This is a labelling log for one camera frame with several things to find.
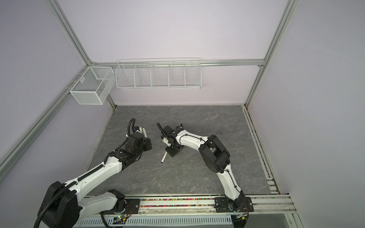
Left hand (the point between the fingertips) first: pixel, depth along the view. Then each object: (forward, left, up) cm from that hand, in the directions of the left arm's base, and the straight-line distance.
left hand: (150, 141), depth 85 cm
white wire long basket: (+42, -6, +19) cm, 46 cm away
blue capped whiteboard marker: (-6, -7, -12) cm, 15 cm away
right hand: (-3, -13, -12) cm, 18 cm away
